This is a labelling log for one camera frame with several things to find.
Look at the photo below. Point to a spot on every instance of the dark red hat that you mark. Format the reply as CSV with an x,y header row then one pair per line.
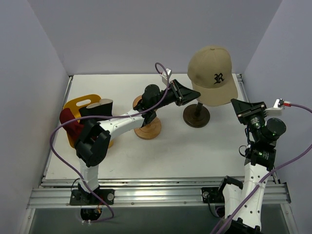
x,y
69,123

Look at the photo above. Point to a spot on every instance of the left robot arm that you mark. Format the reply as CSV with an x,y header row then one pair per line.
x,y
92,144

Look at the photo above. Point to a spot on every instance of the black hat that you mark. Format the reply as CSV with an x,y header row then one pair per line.
x,y
102,108

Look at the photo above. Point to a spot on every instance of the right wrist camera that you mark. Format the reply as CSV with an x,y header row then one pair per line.
x,y
277,108

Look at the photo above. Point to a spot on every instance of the yellow plastic basket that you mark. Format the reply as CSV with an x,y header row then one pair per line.
x,y
77,103

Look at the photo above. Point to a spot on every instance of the beige baseball cap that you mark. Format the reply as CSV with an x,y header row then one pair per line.
x,y
210,72

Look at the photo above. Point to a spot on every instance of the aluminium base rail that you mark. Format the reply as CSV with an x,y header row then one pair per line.
x,y
125,195

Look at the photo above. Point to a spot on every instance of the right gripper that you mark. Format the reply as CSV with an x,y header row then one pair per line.
x,y
252,112

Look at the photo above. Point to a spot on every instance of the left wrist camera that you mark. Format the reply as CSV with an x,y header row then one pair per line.
x,y
165,76

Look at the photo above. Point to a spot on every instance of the cream mannequin head stand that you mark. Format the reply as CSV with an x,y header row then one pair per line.
x,y
196,115

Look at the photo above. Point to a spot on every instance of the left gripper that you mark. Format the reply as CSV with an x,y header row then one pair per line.
x,y
177,92

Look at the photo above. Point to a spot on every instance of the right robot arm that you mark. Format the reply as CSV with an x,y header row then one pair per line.
x,y
243,199

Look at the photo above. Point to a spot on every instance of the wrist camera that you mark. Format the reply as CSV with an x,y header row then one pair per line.
x,y
277,108
165,76

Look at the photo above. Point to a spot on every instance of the light wooden hat stand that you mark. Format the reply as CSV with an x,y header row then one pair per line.
x,y
149,131

